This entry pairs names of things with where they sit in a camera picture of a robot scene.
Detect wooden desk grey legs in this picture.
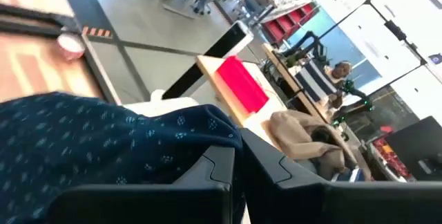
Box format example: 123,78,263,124
195,54,288,142

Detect red box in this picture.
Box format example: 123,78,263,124
216,55,270,115

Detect black mat hazard stripes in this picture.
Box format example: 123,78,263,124
65,0,115,40

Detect black monitor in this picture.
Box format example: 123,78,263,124
384,115,442,183

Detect red shelf unit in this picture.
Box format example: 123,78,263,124
261,1,321,44

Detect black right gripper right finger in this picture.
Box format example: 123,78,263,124
240,128,442,224

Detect pink tape roll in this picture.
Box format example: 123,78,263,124
56,32,86,62

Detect black aluminium rig frame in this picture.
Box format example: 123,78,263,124
0,3,81,35

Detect person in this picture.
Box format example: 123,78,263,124
294,59,354,110

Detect brown cloth heap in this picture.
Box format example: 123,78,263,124
268,109,373,183

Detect navy dotted shirt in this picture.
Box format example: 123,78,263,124
0,91,244,224

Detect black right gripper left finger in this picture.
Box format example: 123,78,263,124
47,145,236,224

